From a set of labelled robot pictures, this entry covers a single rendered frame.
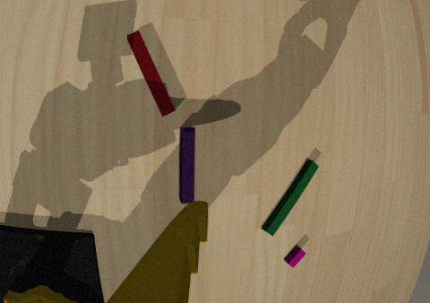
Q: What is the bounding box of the magenta rectangular block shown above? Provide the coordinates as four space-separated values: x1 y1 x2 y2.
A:
283 246 305 268

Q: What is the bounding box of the dark green rod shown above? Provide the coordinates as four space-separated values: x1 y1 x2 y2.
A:
261 160 319 236

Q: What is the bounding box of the dark red rod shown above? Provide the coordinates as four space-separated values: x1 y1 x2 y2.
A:
127 31 176 117

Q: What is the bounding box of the purple rod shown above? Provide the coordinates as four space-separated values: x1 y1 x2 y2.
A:
180 127 195 203

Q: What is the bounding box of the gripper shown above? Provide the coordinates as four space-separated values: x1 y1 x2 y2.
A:
107 201 208 303

